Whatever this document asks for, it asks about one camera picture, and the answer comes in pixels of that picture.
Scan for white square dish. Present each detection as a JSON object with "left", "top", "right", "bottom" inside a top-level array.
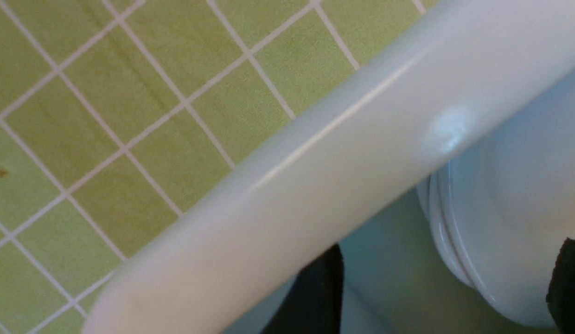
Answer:
[{"left": 415, "top": 69, "right": 575, "bottom": 328}]

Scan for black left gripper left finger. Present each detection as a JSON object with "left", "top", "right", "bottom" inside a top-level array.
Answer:
[{"left": 262, "top": 244, "right": 345, "bottom": 334}]

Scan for large white plastic tub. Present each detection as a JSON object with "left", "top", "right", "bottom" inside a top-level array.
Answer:
[{"left": 81, "top": 0, "right": 575, "bottom": 334}]

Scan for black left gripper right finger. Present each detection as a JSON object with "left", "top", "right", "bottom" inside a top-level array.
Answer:
[{"left": 546, "top": 238, "right": 575, "bottom": 334}]

